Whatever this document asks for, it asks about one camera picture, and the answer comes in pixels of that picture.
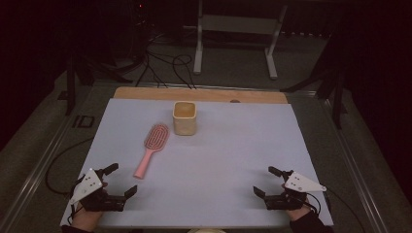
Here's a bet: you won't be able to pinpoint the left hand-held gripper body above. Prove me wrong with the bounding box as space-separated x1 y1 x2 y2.
68 167 128 214

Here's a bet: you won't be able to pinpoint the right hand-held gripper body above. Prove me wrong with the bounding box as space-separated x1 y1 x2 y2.
263 170 327 212

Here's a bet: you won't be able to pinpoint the pink hairbrush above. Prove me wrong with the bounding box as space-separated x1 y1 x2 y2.
133 123 171 181

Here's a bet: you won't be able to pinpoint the beige square cup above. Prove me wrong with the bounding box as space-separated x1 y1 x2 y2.
172 101 198 137

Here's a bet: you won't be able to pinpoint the person's right hand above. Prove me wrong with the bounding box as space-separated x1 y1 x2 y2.
285 207 313 223

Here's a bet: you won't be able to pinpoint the person's left hand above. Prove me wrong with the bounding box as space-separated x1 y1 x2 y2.
70 207 105 231

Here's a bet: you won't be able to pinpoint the white table mat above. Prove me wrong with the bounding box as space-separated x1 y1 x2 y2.
59 98 334 229

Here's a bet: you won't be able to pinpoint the black stand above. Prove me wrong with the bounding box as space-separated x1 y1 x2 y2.
57 48 134 117
280 32 350 130

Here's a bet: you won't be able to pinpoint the wooden table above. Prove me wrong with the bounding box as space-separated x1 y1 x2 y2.
113 85 290 105

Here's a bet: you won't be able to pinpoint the white metal stand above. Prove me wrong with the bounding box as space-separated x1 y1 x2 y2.
192 0 290 81

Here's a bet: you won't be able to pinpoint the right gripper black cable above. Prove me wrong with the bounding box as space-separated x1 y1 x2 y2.
305 188 367 233

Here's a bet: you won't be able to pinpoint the aluminium frame rail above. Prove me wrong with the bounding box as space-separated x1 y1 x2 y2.
0 106 86 233
319 96 392 233
92 81 318 98

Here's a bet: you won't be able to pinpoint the black floor cables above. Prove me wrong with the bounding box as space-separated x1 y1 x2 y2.
135 30 197 90

